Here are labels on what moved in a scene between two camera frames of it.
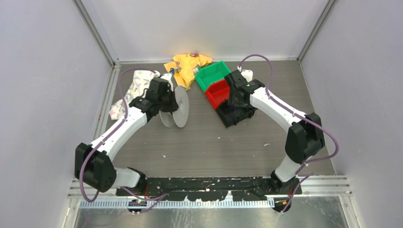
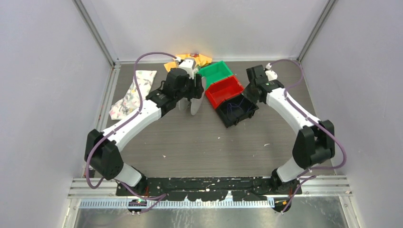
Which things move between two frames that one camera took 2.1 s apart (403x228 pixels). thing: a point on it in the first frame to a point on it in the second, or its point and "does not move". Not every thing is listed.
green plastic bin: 207,74 does not move
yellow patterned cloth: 185,64 does not move
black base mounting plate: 215,188 does not move
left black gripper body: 167,102 to 190,91
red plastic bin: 217,92 does not move
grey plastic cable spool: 179,118 to 184,103
